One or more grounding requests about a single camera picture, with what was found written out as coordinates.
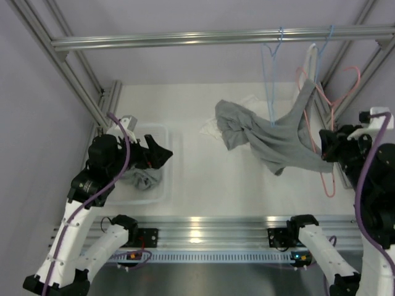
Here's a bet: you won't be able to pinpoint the aluminium hanging rail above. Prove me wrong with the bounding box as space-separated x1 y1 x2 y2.
51 24 394 52

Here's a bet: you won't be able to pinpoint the aluminium frame struts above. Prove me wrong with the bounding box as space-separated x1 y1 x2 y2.
6 0 124 139
313 0 395 189

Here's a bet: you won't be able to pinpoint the slotted grey cable duct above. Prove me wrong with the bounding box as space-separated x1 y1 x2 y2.
140 251 295 264

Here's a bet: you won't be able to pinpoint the blue wire hanger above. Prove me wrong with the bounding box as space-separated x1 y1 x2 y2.
260 27 284 127
314 25 335 83

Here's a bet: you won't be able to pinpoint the aluminium frame right struts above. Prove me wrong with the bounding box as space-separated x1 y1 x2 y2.
313 0 395 189

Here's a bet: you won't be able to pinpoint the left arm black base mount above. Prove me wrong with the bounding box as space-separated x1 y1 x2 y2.
133 228 159 249

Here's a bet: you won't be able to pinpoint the grey tank top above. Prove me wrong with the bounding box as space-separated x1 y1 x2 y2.
120 167 162 191
243 79 333 176

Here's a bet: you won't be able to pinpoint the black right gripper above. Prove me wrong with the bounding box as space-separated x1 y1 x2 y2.
319 124 374 198

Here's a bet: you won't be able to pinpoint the pink wire hanger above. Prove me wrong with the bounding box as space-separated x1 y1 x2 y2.
296 66 361 198

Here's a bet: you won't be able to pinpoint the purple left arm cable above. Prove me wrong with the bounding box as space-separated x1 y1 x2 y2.
41 112 154 296

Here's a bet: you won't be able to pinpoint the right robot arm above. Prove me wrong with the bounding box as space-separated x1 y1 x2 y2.
287 125 394 295

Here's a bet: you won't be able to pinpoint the white tank top on hanger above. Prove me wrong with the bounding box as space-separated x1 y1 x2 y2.
302 43 318 81

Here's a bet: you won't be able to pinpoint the grey clothes pile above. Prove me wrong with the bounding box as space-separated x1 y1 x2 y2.
215 100 260 150

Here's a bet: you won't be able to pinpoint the white garment under pile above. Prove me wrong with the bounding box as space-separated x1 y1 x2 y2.
199 94 297 139

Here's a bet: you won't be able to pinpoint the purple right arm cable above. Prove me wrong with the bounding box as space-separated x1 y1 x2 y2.
277 113 395 296

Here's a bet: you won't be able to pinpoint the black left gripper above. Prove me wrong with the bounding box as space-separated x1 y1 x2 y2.
107 134 173 178

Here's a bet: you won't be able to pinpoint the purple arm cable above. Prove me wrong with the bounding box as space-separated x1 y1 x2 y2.
41 112 154 296
277 113 395 296

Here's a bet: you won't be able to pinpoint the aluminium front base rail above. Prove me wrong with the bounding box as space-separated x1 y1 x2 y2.
49 215 362 249

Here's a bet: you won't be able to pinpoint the white plastic basket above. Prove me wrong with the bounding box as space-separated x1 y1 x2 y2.
106 123 172 206

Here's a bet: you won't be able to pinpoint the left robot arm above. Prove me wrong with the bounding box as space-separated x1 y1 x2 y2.
23 134 173 295

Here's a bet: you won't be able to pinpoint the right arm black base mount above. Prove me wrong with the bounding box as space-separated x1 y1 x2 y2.
267 228 297 249

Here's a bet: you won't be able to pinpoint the aluminium frame left struts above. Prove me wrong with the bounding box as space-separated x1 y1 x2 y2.
6 0 124 139

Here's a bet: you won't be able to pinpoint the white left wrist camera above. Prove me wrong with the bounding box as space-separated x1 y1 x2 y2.
106 115 138 143

